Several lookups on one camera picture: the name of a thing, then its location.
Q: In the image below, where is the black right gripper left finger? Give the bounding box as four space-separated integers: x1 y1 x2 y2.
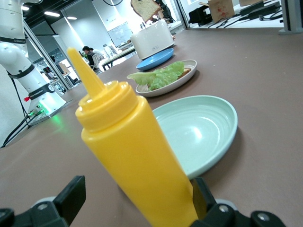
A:
0 175 86 227

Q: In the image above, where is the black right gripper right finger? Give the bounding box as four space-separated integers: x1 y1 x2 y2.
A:
191 177 287 227

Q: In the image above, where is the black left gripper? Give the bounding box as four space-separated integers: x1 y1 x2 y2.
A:
157 0 171 18

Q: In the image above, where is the green lettuce leaf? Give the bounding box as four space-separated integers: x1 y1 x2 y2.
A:
126 61 186 92

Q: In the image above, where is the yellow squeeze bottle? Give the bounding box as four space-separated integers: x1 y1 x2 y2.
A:
67 46 199 227

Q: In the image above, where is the blue plate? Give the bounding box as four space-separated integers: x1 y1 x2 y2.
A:
136 48 175 71

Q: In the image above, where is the mint green plate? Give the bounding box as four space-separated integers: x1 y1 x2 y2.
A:
151 95 238 180

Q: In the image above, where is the beige plate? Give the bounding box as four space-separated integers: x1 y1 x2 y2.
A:
135 59 197 97

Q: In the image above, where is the white two-slot toaster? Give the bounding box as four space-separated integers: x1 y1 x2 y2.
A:
130 19 175 61

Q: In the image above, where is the black device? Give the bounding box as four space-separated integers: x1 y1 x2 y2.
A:
188 4 214 26

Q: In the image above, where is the whiteboard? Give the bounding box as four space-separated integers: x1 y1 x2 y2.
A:
107 21 134 48

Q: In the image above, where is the cardboard box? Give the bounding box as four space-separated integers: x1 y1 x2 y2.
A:
207 0 235 22

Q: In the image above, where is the seated person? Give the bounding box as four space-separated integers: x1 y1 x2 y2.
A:
81 46 105 71

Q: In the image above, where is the black power adapter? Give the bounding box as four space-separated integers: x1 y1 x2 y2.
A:
240 0 281 15

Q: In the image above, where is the black base cable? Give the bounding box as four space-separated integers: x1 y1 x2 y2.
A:
0 108 45 148

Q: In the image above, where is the aluminium post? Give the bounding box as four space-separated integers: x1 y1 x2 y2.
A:
278 0 303 35

